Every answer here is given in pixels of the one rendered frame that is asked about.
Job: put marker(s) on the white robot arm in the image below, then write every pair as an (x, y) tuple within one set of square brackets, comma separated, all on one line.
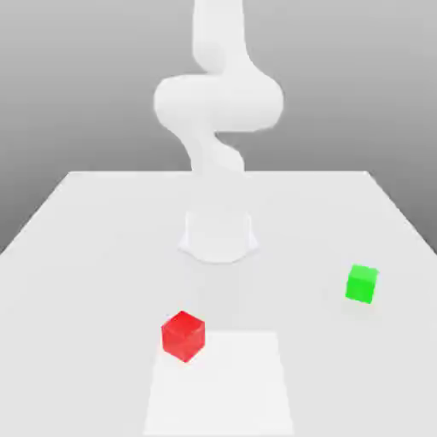
[(218, 102)]

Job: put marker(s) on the small red cube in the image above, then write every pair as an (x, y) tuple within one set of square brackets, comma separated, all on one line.
[(183, 336)]

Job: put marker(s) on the small green cube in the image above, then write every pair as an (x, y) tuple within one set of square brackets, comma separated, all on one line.
[(361, 284)]

